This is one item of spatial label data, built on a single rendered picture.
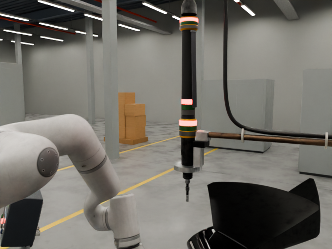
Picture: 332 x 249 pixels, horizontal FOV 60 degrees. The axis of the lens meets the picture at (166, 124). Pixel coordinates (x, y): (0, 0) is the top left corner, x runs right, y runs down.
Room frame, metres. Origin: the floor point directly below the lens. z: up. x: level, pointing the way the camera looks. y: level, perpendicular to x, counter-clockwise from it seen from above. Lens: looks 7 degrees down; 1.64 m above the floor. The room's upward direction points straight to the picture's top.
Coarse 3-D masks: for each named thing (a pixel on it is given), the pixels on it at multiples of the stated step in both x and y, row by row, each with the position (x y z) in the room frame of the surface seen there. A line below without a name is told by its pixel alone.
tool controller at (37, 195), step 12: (36, 192) 1.13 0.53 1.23; (12, 204) 1.02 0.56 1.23; (24, 204) 1.04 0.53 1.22; (36, 204) 1.05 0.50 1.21; (12, 216) 1.02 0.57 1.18; (24, 216) 1.03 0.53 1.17; (36, 216) 1.05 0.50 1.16; (12, 228) 1.01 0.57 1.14; (24, 228) 1.03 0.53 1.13; (36, 228) 1.05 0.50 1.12; (0, 240) 1.03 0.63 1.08; (12, 240) 1.01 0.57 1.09; (24, 240) 1.03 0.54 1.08
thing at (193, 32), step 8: (192, 32) 0.69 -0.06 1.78; (192, 40) 0.68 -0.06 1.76; (192, 48) 0.68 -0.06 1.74; (192, 56) 0.68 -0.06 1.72; (192, 64) 0.68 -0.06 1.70; (192, 72) 0.68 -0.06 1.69; (192, 80) 0.68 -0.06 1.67; (192, 88) 0.68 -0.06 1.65; (192, 96) 0.68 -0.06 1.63; (192, 104) 0.68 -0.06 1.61
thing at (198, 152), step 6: (198, 132) 0.68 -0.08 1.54; (204, 132) 0.67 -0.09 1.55; (198, 138) 0.68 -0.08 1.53; (204, 138) 0.67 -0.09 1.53; (210, 138) 0.69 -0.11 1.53; (198, 144) 0.67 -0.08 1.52; (204, 144) 0.67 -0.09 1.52; (198, 150) 0.68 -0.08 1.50; (198, 156) 0.68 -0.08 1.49; (180, 162) 0.73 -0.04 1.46; (198, 162) 0.68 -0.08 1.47; (174, 168) 0.69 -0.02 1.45; (180, 168) 0.68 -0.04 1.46; (186, 168) 0.67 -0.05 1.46; (192, 168) 0.67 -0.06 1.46; (198, 168) 0.68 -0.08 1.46
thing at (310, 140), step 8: (208, 136) 0.68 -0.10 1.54; (216, 136) 0.67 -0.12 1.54; (224, 136) 0.66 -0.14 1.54; (232, 136) 0.65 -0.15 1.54; (240, 136) 0.64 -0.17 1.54; (248, 136) 0.63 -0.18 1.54; (256, 136) 0.63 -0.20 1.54; (264, 136) 0.62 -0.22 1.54; (272, 136) 0.61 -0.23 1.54; (280, 136) 0.61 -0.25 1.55; (304, 144) 0.59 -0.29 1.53; (312, 144) 0.58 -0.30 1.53; (320, 144) 0.57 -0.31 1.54; (328, 144) 0.56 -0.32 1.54
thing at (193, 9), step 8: (184, 0) 0.70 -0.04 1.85; (192, 0) 0.69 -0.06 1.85; (184, 8) 0.69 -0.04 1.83; (192, 8) 0.69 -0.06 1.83; (184, 144) 0.69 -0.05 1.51; (192, 144) 0.69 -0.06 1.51; (184, 152) 0.69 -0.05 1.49; (192, 152) 0.69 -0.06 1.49; (184, 160) 0.69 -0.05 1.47; (192, 160) 0.69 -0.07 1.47; (184, 176) 0.70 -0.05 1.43; (192, 176) 0.70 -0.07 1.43
